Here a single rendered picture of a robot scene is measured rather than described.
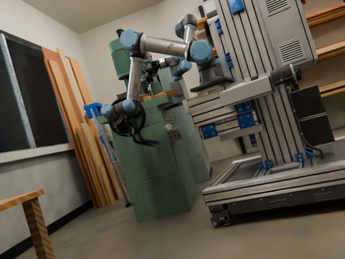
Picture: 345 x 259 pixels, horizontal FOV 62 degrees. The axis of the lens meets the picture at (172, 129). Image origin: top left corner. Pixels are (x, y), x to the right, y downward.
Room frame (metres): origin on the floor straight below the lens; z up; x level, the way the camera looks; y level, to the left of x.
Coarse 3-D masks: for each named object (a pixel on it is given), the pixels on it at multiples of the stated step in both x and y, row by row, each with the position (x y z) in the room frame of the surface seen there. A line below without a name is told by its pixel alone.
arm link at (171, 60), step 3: (165, 57) 2.12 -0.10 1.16; (168, 57) 2.10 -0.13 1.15; (171, 57) 2.09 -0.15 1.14; (174, 57) 2.09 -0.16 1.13; (177, 57) 2.08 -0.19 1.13; (165, 60) 2.10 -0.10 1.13; (168, 60) 2.10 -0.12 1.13; (171, 60) 2.09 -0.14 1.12; (174, 60) 2.09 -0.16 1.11; (177, 60) 2.09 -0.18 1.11; (165, 63) 2.11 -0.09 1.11; (168, 63) 2.10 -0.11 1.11; (171, 63) 2.09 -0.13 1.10; (174, 63) 2.09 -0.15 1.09; (177, 63) 2.10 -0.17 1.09; (168, 66) 2.13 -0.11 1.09
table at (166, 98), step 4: (164, 96) 2.17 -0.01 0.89; (168, 96) 2.22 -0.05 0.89; (148, 100) 2.20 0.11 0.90; (152, 100) 2.19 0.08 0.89; (156, 100) 2.19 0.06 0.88; (160, 100) 2.18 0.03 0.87; (164, 100) 2.17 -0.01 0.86; (168, 100) 2.17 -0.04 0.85; (172, 100) 2.36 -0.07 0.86; (144, 104) 2.21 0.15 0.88; (148, 104) 2.20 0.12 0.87; (152, 104) 2.19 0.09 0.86; (156, 104) 2.19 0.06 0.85; (160, 104) 2.19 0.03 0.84; (164, 104) 2.27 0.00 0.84; (168, 104) 2.35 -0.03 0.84; (144, 108) 2.21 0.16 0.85; (100, 116) 2.28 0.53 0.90; (100, 120) 2.28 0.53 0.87; (104, 120) 2.27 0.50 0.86
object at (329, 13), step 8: (344, 0) 4.07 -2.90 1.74; (200, 8) 4.40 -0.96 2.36; (328, 8) 3.67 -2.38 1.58; (336, 8) 3.67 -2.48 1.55; (344, 8) 3.69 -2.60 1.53; (312, 16) 3.72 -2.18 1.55; (320, 16) 3.74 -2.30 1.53; (328, 16) 3.77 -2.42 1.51; (336, 16) 3.88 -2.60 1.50; (344, 16) 4.02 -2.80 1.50; (200, 24) 4.07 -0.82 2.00; (312, 24) 3.91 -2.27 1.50; (320, 24) 4.05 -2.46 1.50; (208, 32) 4.38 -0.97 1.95; (208, 40) 4.41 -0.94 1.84; (344, 40) 3.72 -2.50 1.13; (320, 48) 3.77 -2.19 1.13; (328, 48) 3.76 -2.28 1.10; (336, 48) 3.65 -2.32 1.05; (344, 48) 3.69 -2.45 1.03; (216, 56) 4.05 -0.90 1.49; (320, 56) 3.74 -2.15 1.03; (328, 56) 3.77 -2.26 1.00; (336, 56) 4.08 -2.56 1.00; (344, 80) 3.76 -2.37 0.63; (296, 88) 4.23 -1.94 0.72; (320, 88) 3.82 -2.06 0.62; (328, 88) 3.76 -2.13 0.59; (336, 88) 3.82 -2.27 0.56; (344, 88) 3.72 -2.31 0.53; (240, 144) 4.41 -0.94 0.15
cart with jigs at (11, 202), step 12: (36, 192) 1.18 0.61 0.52; (0, 204) 1.01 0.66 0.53; (12, 204) 1.05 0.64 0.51; (24, 204) 1.17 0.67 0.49; (36, 204) 1.19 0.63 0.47; (36, 216) 1.17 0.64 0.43; (36, 228) 1.16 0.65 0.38; (36, 240) 1.17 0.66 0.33; (48, 240) 1.20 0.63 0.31; (36, 252) 1.17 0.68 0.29; (48, 252) 1.18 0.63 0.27
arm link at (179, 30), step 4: (180, 20) 2.15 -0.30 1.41; (176, 24) 2.21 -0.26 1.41; (180, 24) 2.14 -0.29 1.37; (176, 28) 2.20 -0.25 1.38; (180, 28) 2.16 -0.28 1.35; (176, 32) 2.22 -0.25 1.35; (180, 32) 2.19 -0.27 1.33; (180, 36) 2.24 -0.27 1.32; (196, 36) 2.22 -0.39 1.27; (196, 40) 2.20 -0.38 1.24
